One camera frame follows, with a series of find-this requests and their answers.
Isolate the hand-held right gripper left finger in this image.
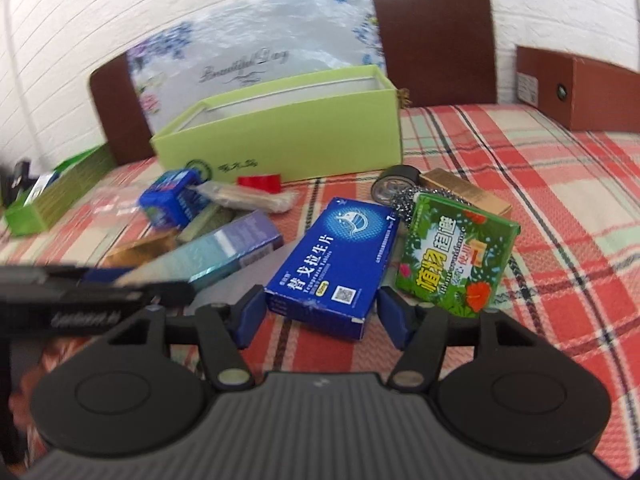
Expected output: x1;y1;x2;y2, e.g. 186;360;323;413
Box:
107;285;266;391

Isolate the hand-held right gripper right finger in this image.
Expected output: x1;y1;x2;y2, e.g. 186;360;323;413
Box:
377;287;533;391

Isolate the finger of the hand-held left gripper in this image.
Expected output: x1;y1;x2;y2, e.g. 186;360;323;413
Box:
120;282;197;307
50;266;133;283

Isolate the teal purple long box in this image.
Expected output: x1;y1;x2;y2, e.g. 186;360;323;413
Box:
117;210;285;291

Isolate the olive green slim box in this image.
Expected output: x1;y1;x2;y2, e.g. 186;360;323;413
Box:
177;207;251;243

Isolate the blue medicine box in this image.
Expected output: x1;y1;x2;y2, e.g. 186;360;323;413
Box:
264;197;401;341

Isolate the small blue box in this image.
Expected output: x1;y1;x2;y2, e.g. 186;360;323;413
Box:
139;169;211;228

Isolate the light green storage box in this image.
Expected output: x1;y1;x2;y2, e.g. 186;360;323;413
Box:
150;64;403;183

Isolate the clear plastic bag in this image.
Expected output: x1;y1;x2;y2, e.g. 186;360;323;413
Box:
87;185;146;226

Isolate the green floral print box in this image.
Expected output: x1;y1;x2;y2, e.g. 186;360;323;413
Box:
395;192;521;318

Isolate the dark green box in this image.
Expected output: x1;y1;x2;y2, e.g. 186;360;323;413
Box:
4;144;118;237

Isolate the beige packet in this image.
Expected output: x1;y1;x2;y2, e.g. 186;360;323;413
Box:
192;182;296;213

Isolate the black device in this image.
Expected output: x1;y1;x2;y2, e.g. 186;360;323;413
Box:
0;160;38;208

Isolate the red packet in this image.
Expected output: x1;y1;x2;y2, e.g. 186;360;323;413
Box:
236;172;282;193

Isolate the black tape roll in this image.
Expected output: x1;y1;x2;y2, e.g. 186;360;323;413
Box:
371;164;423;206

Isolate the gold box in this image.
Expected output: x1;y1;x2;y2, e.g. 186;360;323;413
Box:
420;169;513;218

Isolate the red plaid blanket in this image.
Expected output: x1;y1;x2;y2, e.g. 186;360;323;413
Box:
0;102;640;480

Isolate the floral box lid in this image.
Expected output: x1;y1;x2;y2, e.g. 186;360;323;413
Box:
126;0;388;136

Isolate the brown wooden headboard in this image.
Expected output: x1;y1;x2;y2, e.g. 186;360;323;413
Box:
89;0;498;167

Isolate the brown cardboard box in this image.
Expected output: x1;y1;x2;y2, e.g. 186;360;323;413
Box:
515;45;640;133

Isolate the metal chain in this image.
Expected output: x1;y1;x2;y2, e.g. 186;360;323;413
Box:
390;185;471;231

